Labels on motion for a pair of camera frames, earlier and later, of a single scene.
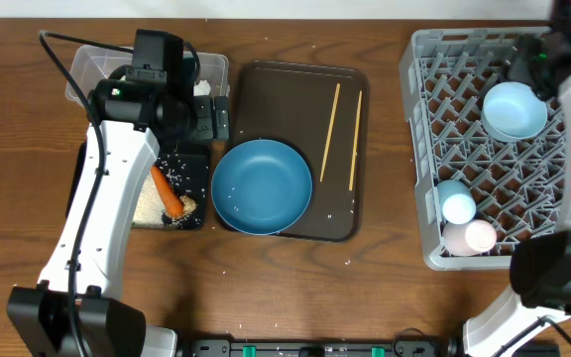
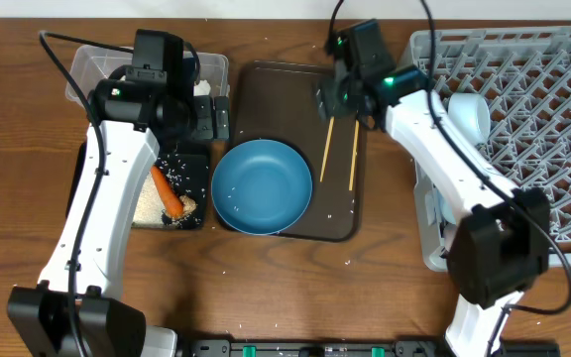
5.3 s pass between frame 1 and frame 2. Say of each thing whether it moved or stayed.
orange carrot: stayed
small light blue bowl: moved
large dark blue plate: stayed
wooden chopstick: stayed
